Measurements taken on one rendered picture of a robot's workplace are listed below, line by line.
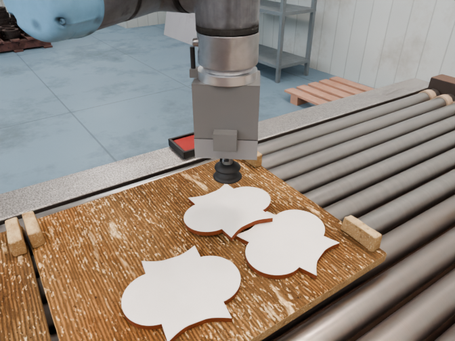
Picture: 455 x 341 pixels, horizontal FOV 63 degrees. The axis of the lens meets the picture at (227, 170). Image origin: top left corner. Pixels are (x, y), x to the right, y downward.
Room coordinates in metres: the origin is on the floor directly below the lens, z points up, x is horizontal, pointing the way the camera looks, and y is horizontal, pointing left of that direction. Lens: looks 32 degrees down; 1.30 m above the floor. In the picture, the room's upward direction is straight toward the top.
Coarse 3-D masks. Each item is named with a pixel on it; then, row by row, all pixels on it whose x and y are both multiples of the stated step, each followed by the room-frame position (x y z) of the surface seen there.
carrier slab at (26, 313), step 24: (0, 240) 0.40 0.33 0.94; (24, 240) 0.40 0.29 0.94; (0, 264) 0.35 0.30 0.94; (24, 264) 0.35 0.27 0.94; (0, 288) 0.31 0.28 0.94; (24, 288) 0.31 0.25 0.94; (0, 312) 0.28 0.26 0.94; (24, 312) 0.28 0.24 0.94; (0, 336) 0.25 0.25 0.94; (24, 336) 0.25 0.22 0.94; (48, 336) 0.25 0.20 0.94
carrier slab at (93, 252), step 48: (144, 192) 0.52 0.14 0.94; (192, 192) 0.52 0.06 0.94; (288, 192) 0.52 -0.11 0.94; (48, 240) 0.40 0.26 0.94; (96, 240) 0.40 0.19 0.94; (144, 240) 0.40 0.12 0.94; (192, 240) 0.40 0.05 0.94; (336, 240) 0.40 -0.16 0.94; (48, 288) 0.31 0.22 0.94; (96, 288) 0.31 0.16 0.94; (240, 288) 0.31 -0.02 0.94; (288, 288) 0.31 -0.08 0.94; (336, 288) 0.32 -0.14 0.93; (96, 336) 0.25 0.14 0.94; (144, 336) 0.25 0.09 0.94; (192, 336) 0.25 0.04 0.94; (240, 336) 0.25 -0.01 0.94
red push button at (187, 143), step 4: (192, 136) 0.75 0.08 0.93; (176, 140) 0.73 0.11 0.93; (180, 140) 0.73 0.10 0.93; (184, 140) 0.73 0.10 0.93; (188, 140) 0.73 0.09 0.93; (192, 140) 0.73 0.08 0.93; (180, 144) 0.71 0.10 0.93; (184, 144) 0.71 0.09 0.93; (188, 144) 0.71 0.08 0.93; (192, 144) 0.71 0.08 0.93; (184, 148) 0.69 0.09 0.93; (188, 148) 0.69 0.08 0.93; (192, 148) 0.69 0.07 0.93
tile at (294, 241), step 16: (272, 224) 0.42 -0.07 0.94; (288, 224) 0.42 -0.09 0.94; (304, 224) 0.42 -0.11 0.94; (320, 224) 0.42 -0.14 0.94; (240, 240) 0.39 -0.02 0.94; (256, 240) 0.39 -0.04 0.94; (272, 240) 0.39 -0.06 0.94; (288, 240) 0.39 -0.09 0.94; (304, 240) 0.39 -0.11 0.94; (320, 240) 0.39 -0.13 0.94; (256, 256) 0.36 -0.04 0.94; (272, 256) 0.36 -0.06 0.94; (288, 256) 0.36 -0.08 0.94; (304, 256) 0.36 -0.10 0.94; (320, 256) 0.36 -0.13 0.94; (256, 272) 0.34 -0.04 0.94; (272, 272) 0.33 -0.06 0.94; (288, 272) 0.33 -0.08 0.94; (304, 272) 0.33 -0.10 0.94
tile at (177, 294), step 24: (144, 264) 0.34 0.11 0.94; (168, 264) 0.34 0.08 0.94; (192, 264) 0.34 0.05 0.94; (216, 264) 0.34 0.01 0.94; (144, 288) 0.30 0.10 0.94; (168, 288) 0.30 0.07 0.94; (192, 288) 0.30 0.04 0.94; (216, 288) 0.30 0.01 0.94; (144, 312) 0.27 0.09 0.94; (168, 312) 0.27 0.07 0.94; (192, 312) 0.27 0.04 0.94; (216, 312) 0.27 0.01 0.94; (168, 336) 0.24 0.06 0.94
